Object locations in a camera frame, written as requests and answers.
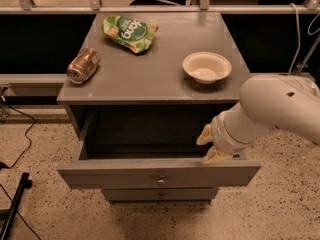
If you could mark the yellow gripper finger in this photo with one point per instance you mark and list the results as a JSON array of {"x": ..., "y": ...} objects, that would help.
[
  {"x": 214, "y": 155},
  {"x": 205, "y": 137}
]

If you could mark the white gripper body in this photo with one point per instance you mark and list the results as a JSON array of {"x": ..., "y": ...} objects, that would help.
[{"x": 219, "y": 134}]

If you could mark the grey top drawer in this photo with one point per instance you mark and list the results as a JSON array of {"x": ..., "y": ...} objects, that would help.
[{"x": 147, "y": 147}]

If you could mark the grey drawer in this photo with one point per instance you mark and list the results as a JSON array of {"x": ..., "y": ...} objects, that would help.
[
  {"x": 159, "y": 194},
  {"x": 147, "y": 147}
]

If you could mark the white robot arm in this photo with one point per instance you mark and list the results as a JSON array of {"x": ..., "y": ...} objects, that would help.
[{"x": 266, "y": 103}]

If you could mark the grey bottom drawer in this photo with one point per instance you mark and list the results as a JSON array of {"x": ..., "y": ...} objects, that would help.
[{"x": 159, "y": 194}]

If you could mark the grey wooden drawer cabinet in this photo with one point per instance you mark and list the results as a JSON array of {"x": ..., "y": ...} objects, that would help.
[{"x": 156, "y": 77}]

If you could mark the white paper bowl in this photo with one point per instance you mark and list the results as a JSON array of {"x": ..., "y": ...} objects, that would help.
[{"x": 207, "y": 67}]

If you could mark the green chip bag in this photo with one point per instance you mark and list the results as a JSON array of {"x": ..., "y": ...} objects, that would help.
[{"x": 130, "y": 33}]

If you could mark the gold soda can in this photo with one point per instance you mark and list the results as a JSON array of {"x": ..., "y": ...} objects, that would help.
[{"x": 83, "y": 66}]

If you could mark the metal window railing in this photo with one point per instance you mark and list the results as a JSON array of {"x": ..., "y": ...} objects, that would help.
[{"x": 153, "y": 4}]

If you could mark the black stand leg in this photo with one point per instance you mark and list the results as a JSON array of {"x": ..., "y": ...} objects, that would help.
[{"x": 7, "y": 215}]

